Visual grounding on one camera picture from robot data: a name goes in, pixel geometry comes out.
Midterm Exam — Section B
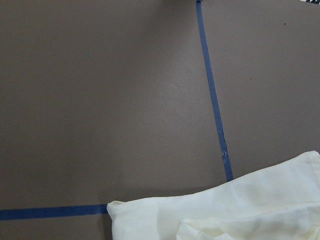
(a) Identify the cream long-sleeve cat shirt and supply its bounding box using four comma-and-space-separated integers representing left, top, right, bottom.
106, 151, 320, 240

